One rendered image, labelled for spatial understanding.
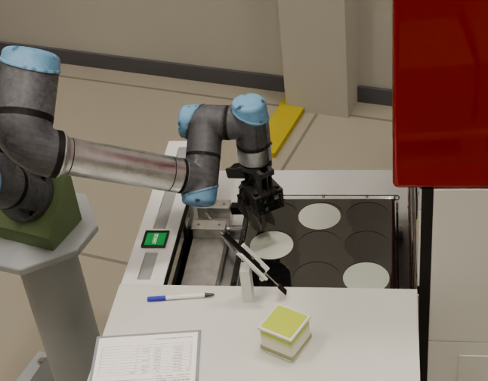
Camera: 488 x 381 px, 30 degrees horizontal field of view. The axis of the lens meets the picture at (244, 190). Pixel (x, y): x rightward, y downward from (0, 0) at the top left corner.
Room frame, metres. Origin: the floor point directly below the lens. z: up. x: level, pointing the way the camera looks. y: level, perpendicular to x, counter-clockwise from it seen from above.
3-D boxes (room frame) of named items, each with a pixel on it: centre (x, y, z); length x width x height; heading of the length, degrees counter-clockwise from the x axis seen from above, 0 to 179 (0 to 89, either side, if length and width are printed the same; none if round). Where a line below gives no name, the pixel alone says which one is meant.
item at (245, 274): (1.38, 0.00, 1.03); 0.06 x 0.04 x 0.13; 79
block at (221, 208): (1.79, 0.08, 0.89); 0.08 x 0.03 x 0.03; 79
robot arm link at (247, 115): (1.66, -0.03, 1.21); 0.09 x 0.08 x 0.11; 74
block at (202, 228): (1.71, 0.09, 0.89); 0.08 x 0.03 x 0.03; 79
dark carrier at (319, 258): (1.60, -0.16, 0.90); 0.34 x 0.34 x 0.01; 79
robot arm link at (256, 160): (1.66, -0.04, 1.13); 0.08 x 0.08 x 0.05
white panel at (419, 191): (1.75, -0.41, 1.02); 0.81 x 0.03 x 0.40; 169
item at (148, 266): (1.74, 0.19, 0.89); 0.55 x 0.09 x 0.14; 169
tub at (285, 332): (1.24, -0.05, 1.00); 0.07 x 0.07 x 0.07; 53
